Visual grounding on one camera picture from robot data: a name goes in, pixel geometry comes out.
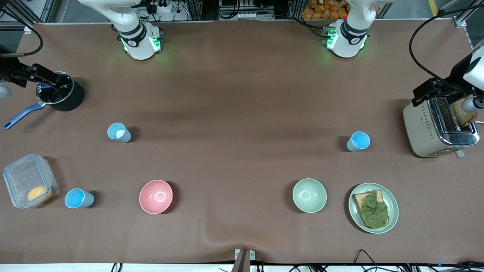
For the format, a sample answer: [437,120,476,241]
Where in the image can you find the blue plastic cup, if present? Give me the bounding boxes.
[346,131,371,153]
[107,122,132,143]
[64,188,95,209]

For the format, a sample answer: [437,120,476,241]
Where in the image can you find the glass lid with blue knob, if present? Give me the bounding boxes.
[36,72,74,105]

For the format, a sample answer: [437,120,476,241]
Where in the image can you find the beige chrome toaster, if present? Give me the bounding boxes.
[402,96,481,158]

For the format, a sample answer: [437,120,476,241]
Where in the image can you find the brown bread slice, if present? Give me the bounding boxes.
[452,97,478,128]

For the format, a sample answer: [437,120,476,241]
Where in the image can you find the grey metal pole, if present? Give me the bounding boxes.
[437,0,467,17]

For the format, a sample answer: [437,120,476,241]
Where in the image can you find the clear plastic food container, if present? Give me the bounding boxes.
[3,153,60,209]

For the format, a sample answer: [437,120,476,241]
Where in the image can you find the pale green plate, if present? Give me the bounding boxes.
[348,183,399,234]

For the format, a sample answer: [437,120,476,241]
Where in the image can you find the brown toast slice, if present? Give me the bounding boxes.
[352,190,390,229]

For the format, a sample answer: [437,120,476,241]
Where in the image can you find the green lettuce leaf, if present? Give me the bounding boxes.
[358,190,389,229]

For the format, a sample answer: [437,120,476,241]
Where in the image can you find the white power strip with plugs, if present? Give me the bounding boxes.
[151,0,174,14]

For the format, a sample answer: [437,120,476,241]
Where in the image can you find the bag of orange buns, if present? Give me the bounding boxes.
[301,0,350,20]

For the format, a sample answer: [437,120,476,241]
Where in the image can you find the pale green bowl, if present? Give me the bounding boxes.
[292,178,327,213]

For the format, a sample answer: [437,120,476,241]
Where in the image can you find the pink bowl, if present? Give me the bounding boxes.
[139,179,174,215]

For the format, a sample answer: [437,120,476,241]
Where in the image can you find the brown table mat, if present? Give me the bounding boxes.
[0,19,484,265]

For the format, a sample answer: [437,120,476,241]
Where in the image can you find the long white power strip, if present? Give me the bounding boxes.
[219,11,253,20]

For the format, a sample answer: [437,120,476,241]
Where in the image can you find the black saucepan with blue handle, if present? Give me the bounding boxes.
[3,71,85,130]

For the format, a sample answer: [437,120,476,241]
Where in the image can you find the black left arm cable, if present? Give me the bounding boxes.
[408,4,484,95]

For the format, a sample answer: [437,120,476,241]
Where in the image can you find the black looped cable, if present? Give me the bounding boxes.
[354,249,379,269]

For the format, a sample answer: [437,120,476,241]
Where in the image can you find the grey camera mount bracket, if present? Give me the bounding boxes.
[231,249,256,272]

